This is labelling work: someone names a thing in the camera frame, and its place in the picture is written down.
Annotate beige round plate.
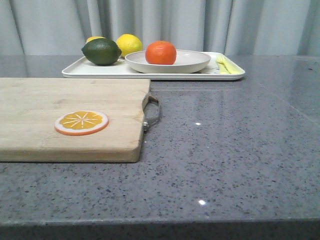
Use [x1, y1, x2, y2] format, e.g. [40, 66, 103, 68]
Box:
[124, 49, 212, 74]

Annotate grey curtain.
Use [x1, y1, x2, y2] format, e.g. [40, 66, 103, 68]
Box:
[0, 0, 320, 56]

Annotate orange slice toy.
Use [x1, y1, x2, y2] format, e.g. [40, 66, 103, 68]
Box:
[54, 110, 109, 136]

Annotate yellow plastic fork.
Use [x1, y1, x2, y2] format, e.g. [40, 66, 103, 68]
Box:
[216, 55, 244, 75]

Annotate yellow lemon right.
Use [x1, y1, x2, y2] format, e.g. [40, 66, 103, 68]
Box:
[116, 33, 143, 58]

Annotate wooden cutting board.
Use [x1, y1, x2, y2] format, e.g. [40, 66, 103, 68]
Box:
[0, 77, 151, 163]

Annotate metal cutting board handle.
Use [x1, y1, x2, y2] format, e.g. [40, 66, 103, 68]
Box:
[142, 92, 161, 133]

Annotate yellow lemon behind lime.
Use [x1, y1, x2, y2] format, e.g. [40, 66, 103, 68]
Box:
[86, 36, 105, 43]

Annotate orange mandarin fruit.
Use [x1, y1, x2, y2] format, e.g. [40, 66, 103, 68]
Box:
[145, 40, 177, 65]

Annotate white bear-print tray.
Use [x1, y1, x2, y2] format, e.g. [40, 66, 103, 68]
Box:
[62, 50, 245, 81]

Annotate green lime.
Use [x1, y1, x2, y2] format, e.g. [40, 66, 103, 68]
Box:
[81, 38, 122, 66]

